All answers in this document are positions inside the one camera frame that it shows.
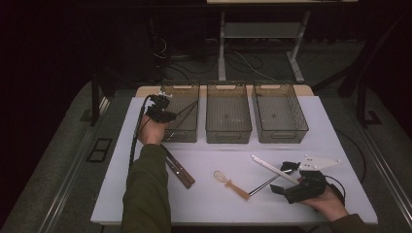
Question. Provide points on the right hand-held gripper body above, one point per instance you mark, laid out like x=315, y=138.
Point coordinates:
x=309, y=189

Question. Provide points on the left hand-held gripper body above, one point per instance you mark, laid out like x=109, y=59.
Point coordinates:
x=158, y=111

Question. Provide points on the white chopstick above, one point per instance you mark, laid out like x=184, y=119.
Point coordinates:
x=276, y=170
x=273, y=167

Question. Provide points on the smoked transparent plastic bin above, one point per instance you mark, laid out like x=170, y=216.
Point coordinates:
x=278, y=111
x=186, y=97
x=228, y=111

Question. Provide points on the small wooden whisk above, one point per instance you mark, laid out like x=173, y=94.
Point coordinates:
x=238, y=191

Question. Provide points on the person's left hand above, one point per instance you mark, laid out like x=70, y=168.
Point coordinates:
x=152, y=132

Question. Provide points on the person's right hand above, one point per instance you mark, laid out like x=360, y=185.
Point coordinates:
x=328, y=207

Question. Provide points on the black metal stand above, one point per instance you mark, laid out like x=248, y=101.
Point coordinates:
x=362, y=103
x=95, y=97

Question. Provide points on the aluminium floor rail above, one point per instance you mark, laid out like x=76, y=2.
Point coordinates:
x=74, y=168
x=385, y=168

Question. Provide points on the grey metal desk frame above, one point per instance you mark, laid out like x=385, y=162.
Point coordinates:
x=259, y=30

